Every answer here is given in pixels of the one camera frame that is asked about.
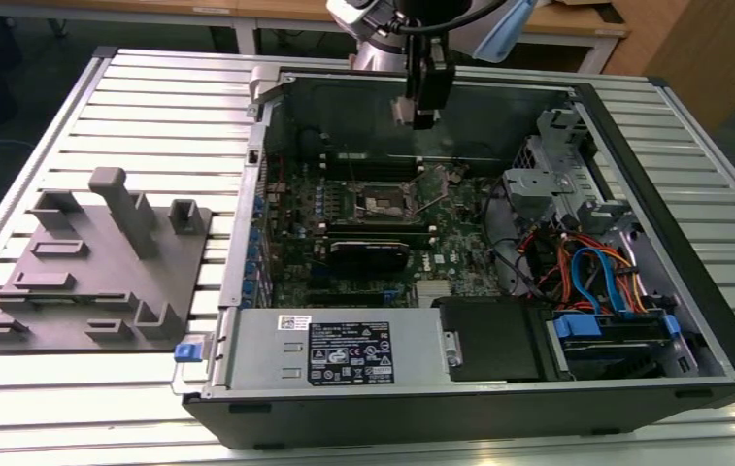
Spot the green motherboard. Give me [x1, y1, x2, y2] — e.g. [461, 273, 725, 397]
[260, 159, 521, 310]

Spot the metal drive cage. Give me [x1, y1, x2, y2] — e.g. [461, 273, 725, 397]
[499, 109, 644, 244]

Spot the grey parts rack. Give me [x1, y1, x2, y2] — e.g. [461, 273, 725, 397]
[0, 166, 214, 351]

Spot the blue plastic latch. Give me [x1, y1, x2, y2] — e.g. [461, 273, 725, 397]
[171, 342, 203, 364]

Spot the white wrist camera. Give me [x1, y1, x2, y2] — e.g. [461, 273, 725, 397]
[324, 0, 367, 24]

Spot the silver CPU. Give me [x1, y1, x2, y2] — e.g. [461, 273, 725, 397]
[391, 95, 418, 128]

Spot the blue disk carrier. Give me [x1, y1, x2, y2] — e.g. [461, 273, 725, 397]
[546, 313, 682, 380]

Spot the black plastic shroud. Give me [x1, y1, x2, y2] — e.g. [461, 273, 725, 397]
[434, 295, 566, 383]

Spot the small silver heat sink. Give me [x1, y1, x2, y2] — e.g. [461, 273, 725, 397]
[414, 279, 457, 298]

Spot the black PC case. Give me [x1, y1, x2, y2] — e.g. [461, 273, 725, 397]
[181, 65, 735, 450]

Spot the wooden cabinet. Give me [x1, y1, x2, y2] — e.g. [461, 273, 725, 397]
[602, 0, 735, 135]

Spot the orange yellow wire bundle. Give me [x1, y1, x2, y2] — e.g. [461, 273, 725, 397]
[557, 232, 664, 315]

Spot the silver power supply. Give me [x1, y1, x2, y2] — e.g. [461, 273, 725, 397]
[200, 306, 453, 389]

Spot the wooden desk white frame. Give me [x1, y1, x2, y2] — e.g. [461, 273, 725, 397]
[0, 0, 630, 74]

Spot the black wire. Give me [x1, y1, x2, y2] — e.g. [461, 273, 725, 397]
[479, 183, 537, 297]

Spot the black graphics card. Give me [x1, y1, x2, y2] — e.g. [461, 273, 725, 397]
[324, 239, 411, 274]

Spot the CPU socket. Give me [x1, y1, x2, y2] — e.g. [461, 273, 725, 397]
[350, 180, 427, 225]

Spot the blue wire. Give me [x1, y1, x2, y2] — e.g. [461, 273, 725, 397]
[570, 247, 633, 316]

